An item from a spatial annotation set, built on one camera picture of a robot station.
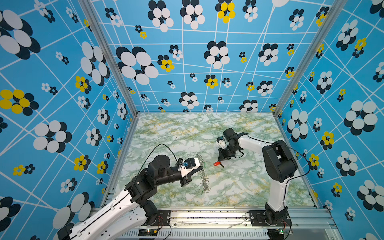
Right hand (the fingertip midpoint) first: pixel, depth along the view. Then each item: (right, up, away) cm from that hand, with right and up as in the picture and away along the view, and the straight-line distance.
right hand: (220, 159), depth 95 cm
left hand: (-13, +4, -33) cm, 36 cm away
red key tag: (-2, -2, -2) cm, 4 cm away
